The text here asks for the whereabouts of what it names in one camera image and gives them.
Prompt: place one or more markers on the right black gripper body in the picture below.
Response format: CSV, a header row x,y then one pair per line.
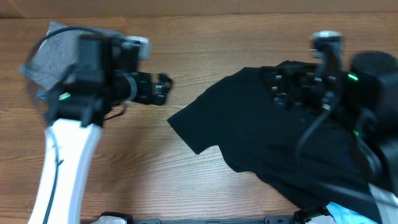
x,y
305,94

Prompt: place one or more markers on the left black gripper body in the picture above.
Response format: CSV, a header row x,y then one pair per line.
x,y
140,90

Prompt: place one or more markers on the black t-shirt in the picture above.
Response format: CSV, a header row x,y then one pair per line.
x,y
253,134

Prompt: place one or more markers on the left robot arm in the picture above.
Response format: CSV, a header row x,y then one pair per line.
x,y
105,75

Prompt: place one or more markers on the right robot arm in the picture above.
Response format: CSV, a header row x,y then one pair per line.
x,y
362,100

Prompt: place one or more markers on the folded grey shorts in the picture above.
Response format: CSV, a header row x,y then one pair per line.
x,y
55,54

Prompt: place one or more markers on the light blue printed t-shirt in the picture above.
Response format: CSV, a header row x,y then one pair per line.
x,y
342,215

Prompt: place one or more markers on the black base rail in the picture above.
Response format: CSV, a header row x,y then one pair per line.
x,y
266,220

